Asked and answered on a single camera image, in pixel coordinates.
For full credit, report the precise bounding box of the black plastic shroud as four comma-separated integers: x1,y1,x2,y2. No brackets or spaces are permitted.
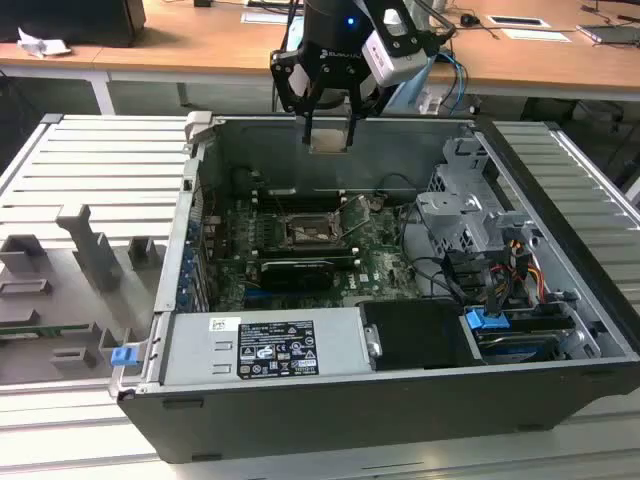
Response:
359,299,484,372

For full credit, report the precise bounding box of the black graphics card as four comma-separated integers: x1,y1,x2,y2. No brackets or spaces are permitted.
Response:
257,255,337,295

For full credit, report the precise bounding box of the silver square CPU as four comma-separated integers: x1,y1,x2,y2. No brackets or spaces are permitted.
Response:
308,128,349,154

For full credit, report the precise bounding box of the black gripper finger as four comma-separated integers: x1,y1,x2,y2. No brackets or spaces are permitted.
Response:
269,47,327,145
344,74,389,149

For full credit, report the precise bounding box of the coloured wire bundle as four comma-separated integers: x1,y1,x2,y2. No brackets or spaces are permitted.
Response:
487,239,545,307

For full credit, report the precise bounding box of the black box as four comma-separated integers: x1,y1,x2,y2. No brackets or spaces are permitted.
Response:
0,0,147,49

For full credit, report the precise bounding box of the white plastic holder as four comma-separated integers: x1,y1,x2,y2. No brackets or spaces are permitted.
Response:
417,87,444,114

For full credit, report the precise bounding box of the blue plastic latch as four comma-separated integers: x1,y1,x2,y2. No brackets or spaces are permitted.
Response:
109,345,139,369

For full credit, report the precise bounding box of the blue cable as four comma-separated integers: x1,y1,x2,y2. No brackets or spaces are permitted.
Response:
432,47,470,116

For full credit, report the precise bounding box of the white wrist camera, black bracket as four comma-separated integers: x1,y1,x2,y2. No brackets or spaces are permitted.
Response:
360,3,430,87

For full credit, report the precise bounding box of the green RAM stick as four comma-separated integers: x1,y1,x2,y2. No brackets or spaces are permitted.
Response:
0,324,94,339

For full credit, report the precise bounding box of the black RAM slot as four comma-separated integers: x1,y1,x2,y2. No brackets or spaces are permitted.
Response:
259,253,362,266
257,242,357,256
253,185,347,199
253,196,346,210

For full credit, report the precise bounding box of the grey laptop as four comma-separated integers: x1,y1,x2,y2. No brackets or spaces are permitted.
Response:
577,22,640,49

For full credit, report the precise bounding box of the wooden desk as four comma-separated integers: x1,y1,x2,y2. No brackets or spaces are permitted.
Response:
0,0,640,117

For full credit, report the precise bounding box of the crumpled white paper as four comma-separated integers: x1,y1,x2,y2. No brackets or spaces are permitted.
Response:
16,27,72,60

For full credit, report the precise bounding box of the blue disk carrier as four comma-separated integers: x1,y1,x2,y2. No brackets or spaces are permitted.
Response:
462,305,576,365

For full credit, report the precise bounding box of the metal socket cover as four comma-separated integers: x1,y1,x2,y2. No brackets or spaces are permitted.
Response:
332,194,374,239

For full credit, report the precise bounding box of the black open PC case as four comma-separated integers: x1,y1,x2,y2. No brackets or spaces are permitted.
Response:
107,110,640,464

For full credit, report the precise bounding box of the grey parts rack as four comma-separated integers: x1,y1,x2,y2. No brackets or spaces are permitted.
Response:
0,202,171,386

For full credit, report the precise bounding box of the black cable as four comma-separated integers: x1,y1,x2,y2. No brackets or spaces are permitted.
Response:
399,202,504,321

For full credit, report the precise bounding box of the silver metal drive cage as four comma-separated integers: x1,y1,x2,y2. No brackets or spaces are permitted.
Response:
413,135,546,261

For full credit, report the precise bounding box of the CPU socket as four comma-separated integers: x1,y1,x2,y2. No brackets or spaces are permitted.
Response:
282,212,349,249

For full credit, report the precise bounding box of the grey power supply unit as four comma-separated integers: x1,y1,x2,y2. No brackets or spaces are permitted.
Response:
159,305,381,387

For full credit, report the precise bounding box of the green motherboard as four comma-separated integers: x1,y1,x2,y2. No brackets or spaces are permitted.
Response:
202,192,436,311

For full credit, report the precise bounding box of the white paper sheet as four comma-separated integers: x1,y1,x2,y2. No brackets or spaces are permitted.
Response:
501,28,574,44

